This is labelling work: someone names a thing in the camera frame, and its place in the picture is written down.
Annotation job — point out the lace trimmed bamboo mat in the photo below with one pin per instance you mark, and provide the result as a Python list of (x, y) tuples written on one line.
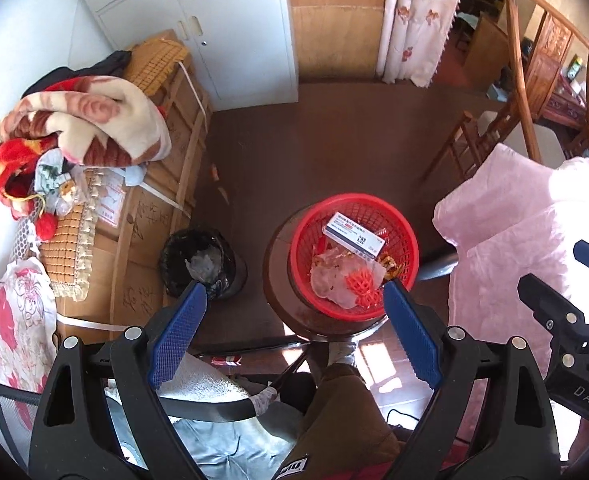
[(62, 250)]

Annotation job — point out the orange foam net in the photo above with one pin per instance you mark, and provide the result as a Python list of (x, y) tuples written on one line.
[(362, 287)]

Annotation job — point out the red plastic basket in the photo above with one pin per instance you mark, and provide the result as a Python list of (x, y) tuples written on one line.
[(304, 242)]

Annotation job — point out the pink floral tablecloth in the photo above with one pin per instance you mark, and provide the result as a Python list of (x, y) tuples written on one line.
[(514, 220)]

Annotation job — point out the small red pack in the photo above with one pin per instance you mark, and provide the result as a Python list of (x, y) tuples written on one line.
[(226, 359)]

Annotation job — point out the round brown wooden stool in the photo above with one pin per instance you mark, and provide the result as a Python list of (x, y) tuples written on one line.
[(279, 290)]

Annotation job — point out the white pink flowered curtain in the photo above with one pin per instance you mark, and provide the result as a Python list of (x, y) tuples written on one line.
[(414, 20)]

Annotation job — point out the crumpled clear plastic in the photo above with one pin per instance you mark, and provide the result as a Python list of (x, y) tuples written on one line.
[(204, 265)]

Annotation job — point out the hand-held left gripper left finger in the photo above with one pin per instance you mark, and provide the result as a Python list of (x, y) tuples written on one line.
[(179, 335)]

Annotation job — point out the white cabinet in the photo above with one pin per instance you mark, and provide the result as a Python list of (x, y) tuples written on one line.
[(244, 45)]

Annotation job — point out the black garment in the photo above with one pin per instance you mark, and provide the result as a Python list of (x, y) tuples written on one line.
[(109, 62)]

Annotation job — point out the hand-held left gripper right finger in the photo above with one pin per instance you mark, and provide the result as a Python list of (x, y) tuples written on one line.
[(414, 335)]

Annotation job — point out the brown board panel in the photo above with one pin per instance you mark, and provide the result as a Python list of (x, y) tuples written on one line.
[(334, 20)]

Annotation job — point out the printed pale cloth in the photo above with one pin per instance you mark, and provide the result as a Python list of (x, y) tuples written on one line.
[(52, 180)]

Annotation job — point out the grey blue cushion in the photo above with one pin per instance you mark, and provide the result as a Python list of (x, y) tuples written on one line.
[(244, 450)]

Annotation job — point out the rolled bamboo mat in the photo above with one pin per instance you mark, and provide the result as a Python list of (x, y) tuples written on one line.
[(154, 62)]

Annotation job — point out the white red floral cloth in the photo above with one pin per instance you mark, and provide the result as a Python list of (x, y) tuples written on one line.
[(9, 325)]

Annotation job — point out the person's leg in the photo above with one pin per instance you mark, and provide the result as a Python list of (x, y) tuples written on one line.
[(344, 420)]

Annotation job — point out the clear plastic cup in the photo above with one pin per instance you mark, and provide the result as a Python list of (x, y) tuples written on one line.
[(327, 282)]

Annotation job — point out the black trash bin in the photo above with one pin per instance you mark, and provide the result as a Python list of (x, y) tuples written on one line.
[(174, 280)]

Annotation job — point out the white blue box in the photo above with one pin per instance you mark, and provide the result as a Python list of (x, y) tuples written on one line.
[(354, 232)]

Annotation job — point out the wooden chair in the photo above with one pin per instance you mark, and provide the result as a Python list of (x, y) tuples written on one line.
[(519, 60)]

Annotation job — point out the floral fleece blanket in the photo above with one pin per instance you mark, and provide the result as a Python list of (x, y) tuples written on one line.
[(99, 110)]

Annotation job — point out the light wooden cabinet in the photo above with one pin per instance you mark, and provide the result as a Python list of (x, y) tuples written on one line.
[(484, 50)]

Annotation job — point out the white towel cushion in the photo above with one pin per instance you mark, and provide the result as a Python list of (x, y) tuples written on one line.
[(204, 385)]

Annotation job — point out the cardboard crate with wooden slats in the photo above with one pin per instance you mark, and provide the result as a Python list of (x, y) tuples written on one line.
[(144, 240)]

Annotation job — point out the person's red garment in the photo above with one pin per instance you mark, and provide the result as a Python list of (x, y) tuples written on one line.
[(359, 474)]

